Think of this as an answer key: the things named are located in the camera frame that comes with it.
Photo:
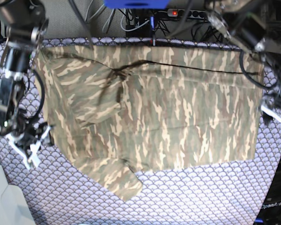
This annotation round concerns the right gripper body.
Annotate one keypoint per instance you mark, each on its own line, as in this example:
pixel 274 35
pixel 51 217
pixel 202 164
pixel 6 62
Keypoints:
pixel 22 127

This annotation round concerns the camouflage T-shirt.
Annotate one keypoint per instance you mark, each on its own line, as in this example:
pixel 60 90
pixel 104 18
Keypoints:
pixel 119 110

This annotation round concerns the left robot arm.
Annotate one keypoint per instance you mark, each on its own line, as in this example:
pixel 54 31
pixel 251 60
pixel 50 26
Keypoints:
pixel 255 27

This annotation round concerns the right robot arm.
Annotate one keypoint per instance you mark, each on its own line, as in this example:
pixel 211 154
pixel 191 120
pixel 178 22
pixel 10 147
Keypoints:
pixel 26 26

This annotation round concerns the white plastic bin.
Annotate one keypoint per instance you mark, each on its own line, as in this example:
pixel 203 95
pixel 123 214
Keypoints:
pixel 13 206

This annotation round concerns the black OpenArm box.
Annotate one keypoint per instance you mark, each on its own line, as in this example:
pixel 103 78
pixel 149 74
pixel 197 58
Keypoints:
pixel 270 212

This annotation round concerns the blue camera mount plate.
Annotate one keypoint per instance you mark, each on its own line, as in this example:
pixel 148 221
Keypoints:
pixel 137 4

